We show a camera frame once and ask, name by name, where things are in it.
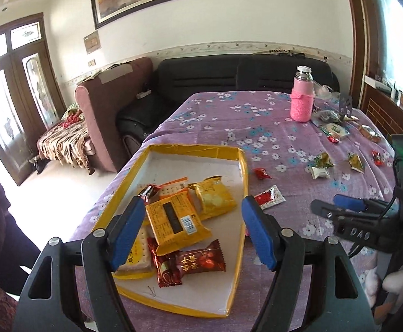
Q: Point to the brown patterned blanket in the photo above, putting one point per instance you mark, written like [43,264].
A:
[63,141]

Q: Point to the orange cracker packet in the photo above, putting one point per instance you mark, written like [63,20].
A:
[175,188]

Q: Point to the brown-red gold-lettered snack packet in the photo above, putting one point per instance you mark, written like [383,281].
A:
[201,262]

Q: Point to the white and red snack packet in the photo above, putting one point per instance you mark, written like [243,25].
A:
[270,197]

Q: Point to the wooden glass door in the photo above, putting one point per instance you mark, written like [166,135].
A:
[14,93]

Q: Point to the white remote control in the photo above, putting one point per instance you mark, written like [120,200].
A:
[143,93]

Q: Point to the dark plastic bag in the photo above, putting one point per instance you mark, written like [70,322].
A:
[326,117]

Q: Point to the grey phone stand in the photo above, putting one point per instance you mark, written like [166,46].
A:
[346,107]

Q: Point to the wooden window frame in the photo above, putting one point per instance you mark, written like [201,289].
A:
[359,34]

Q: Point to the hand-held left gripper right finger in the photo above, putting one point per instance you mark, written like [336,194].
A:
[258,235]

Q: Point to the yellow-edged white cardboard tray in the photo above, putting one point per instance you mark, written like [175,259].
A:
[201,283]

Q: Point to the purple floral tablecloth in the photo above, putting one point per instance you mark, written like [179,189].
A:
[222,128]

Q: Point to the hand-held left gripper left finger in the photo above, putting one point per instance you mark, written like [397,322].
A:
[127,235]

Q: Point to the yellow label cracker packet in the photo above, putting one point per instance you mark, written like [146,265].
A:
[137,259]

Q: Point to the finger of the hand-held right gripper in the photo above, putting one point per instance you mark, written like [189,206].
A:
[348,202]
[336,211]

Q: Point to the black sofa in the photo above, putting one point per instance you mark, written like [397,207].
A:
[205,76]

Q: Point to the small wall plaque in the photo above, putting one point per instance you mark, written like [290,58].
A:
[92,42]

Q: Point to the silver white small packet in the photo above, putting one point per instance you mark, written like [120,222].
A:
[318,173]

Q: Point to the green and gold small packet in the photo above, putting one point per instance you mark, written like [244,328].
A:
[324,160]

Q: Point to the green and white packet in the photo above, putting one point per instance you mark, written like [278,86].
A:
[336,129]

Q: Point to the pink bottle with knitted sleeve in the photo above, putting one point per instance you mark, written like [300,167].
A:
[302,103]

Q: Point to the red wrapped candy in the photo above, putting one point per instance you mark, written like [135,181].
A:
[333,139]
[260,173]
[378,156]

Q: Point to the brown foil packet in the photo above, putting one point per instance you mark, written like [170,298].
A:
[369,133]

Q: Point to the gold foil snack packet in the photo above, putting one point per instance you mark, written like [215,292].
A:
[213,197]

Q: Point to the person's dark clothing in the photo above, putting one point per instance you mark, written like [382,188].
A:
[0,221]

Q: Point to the dark red round-print packet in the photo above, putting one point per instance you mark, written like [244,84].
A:
[163,266]

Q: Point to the dark green gold packet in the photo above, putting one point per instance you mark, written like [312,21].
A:
[356,162]

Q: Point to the person's right forearm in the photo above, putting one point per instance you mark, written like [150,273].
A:
[400,280]

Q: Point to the orange packet with barcode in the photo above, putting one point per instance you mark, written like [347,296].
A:
[173,224]

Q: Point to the maroon armchair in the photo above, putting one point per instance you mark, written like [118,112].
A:
[111,110]

